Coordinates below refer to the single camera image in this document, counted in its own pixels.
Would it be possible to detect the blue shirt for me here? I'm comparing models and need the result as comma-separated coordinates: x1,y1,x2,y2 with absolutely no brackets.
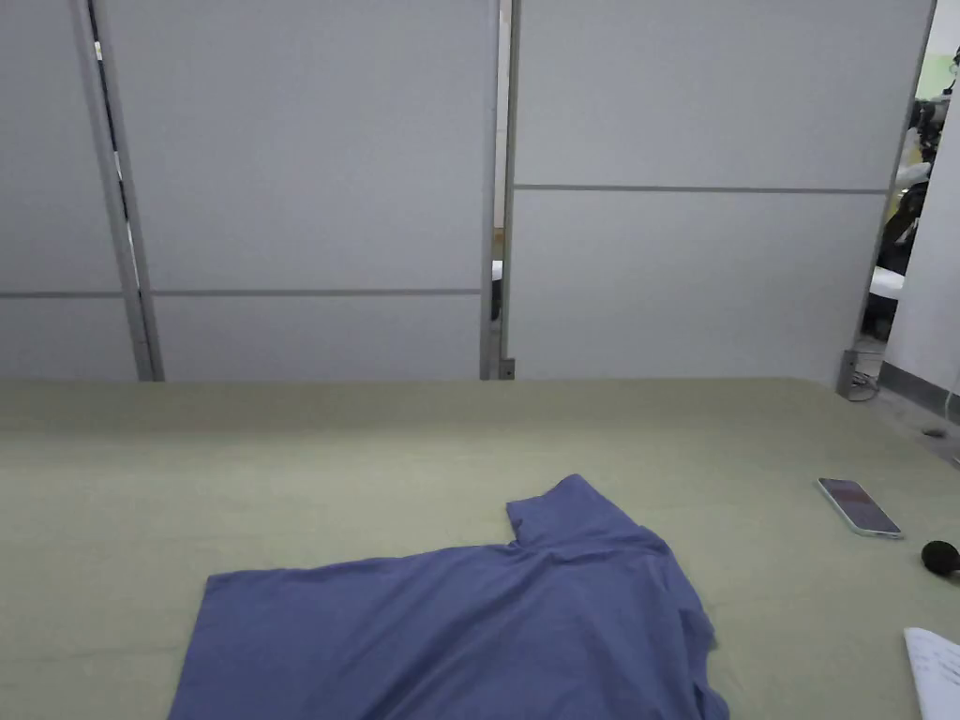
166,472,731,720

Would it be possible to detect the small black round object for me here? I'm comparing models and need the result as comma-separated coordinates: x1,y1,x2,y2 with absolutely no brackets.
921,540,960,578

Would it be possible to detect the smartphone with pale case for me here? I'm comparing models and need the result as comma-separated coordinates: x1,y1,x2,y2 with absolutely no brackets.
817,476,905,541

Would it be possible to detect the bed with pale green sheet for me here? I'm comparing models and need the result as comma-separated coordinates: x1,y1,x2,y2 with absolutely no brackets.
0,377,960,720

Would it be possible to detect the white paper sheet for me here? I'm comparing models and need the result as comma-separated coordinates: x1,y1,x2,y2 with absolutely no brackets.
903,626,960,720

